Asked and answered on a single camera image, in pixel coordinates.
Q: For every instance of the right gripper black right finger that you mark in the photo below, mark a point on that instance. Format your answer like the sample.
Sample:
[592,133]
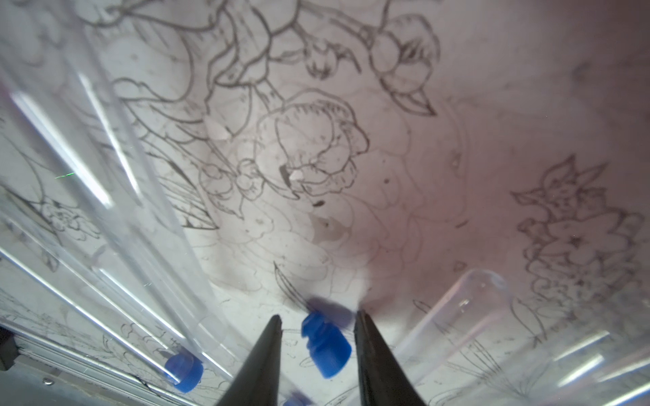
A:
[382,382]

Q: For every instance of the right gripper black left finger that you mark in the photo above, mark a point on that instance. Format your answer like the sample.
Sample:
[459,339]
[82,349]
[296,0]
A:
[257,383]

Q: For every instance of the blue stopper five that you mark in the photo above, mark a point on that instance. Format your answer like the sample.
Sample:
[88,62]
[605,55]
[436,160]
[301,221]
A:
[329,349]

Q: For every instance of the test tube blue stopper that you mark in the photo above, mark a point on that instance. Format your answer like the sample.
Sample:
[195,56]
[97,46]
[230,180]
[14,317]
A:
[478,299]
[79,304]
[101,105]

